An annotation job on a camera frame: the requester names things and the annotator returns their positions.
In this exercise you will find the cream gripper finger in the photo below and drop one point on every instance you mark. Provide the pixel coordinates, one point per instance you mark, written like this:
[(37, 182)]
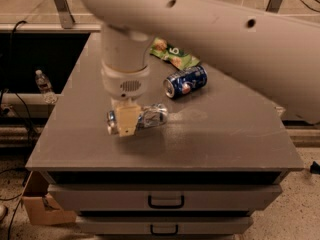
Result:
[(127, 113)]

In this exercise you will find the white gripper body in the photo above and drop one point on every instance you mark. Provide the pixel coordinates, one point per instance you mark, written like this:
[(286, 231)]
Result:
[(126, 83)]

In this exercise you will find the silver blue redbull can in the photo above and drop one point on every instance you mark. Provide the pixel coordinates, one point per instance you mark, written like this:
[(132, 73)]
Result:
[(151, 116)]

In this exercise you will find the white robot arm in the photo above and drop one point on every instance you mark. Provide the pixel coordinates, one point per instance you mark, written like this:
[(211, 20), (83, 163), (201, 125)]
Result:
[(273, 55)]

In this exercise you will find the blue soda can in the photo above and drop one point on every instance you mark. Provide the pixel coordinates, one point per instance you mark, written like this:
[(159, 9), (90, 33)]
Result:
[(185, 81)]

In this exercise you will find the green snack bag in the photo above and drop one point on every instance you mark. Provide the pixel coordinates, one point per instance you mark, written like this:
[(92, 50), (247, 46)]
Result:
[(173, 55)]

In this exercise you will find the clear plastic water bottle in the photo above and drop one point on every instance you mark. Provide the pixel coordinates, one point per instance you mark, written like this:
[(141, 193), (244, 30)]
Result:
[(43, 82)]

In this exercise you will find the grey drawer cabinet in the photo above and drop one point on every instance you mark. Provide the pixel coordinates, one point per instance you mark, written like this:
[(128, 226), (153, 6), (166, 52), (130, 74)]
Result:
[(223, 148)]

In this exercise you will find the cardboard box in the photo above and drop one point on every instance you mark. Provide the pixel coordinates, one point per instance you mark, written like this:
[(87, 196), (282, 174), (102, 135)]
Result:
[(41, 207)]

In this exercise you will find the black object right floor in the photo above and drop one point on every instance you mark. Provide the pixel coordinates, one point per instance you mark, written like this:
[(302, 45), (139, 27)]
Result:
[(315, 168)]

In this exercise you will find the left metal railing bracket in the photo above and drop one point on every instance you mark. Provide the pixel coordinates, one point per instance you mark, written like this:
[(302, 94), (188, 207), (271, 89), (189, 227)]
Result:
[(65, 16)]

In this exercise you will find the upper drawer black handle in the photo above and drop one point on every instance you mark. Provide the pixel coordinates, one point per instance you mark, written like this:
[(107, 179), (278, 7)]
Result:
[(166, 203)]

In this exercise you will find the drawer black handle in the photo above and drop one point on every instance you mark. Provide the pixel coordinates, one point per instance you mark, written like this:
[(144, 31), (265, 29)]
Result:
[(162, 230), (166, 203)]

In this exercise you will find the lower drawer black handle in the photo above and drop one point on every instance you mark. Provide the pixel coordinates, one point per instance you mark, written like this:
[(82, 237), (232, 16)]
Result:
[(162, 230)]

